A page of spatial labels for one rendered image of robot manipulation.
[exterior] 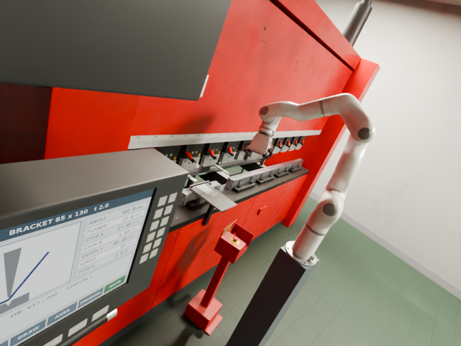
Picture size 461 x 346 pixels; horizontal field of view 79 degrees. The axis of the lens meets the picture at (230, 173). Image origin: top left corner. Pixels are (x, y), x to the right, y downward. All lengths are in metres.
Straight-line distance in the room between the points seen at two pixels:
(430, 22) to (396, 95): 1.04
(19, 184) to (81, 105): 0.39
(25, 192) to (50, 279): 0.16
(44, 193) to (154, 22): 0.28
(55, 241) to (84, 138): 0.43
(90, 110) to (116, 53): 0.45
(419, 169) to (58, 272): 4.84
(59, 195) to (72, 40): 0.21
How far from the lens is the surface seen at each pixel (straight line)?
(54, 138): 0.84
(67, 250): 0.52
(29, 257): 0.49
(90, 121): 0.86
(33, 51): 0.37
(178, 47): 0.48
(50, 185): 0.48
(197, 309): 2.32
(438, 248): 5.20
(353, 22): 3.47
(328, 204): 1.45
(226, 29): 1.44
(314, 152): 3.75
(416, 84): 5.13
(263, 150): 1.46
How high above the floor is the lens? 1.86
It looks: 22 degrees down
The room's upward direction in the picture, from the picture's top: 23 degrees clockwise
